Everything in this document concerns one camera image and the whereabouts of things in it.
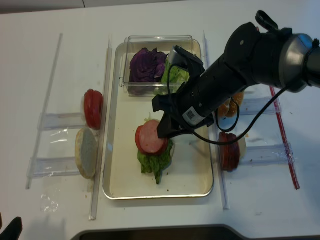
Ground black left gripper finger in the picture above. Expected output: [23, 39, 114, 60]
[0, 217, 23, 240]

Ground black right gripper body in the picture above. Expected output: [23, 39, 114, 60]
[152, 72, 215, 130]

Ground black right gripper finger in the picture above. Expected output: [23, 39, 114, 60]
[157, 113, 177, 139]
[168, 124, 195, 139]

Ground pink meat patty slice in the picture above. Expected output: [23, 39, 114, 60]
[139, 119, 168, 155]

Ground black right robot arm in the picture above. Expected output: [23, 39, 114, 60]
[152, 23, 320, 138]

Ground tomato slice on bun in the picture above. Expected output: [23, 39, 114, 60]
[135, 125, 168, 156]

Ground green lettuce in container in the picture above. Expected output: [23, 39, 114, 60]
[153, 59, 190, 95]

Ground green lettuce on bun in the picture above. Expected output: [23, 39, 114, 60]
[135, 115, 175, 185]

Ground dark rear meat patties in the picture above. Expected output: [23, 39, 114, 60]
[226, 142, 241, 172]

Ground tomato slice back left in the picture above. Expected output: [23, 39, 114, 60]
[92, 91, 104, 130]

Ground tomato slice front left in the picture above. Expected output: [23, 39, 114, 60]
[83, 89, 98, 130]

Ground white bread bun half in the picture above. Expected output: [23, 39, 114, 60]
[75, 127, 98, 179]

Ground bottom bun on tray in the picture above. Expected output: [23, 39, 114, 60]
[139, 139, 175, 176]

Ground sesame bun left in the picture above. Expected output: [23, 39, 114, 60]
[217, 98, 231, 118]

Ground sesame bun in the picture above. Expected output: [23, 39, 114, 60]
[217, 98, 231, 118]
[226, 92, 245, 118]

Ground metal baking tray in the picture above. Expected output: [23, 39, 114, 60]
[102, 41, 214, 200]

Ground sesame bun right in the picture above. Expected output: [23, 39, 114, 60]
[226, 92, 245, 118]

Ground purple cabbage leaves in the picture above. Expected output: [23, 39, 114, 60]
[129, 48, 167, 83]

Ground clear channel upper right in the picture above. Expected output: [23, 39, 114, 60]
[240, 96, 282, 116]

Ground clear channel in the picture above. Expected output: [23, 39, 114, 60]
[27, 157, 80, 179]
[240, 96, 282, 116]
[37, 113, 86, 131]
[239, 143, 295, 166]

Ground clear channel lower left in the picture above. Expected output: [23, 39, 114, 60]
[27, 157, 80, 179]

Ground clear plastic container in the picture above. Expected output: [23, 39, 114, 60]
[118, 35, 201, 97]

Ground clear channel lower right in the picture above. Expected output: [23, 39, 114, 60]
[239, 143, 295, 166]

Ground clear channel upper left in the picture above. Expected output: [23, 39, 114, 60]
[37, 113, 86, 131]

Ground red plastic strip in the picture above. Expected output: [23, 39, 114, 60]
[273, 98, 300, 190]

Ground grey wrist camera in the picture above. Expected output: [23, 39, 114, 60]
[168, 45, 205, 73]

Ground black cable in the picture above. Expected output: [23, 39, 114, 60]
[166, 9, 291, 146]

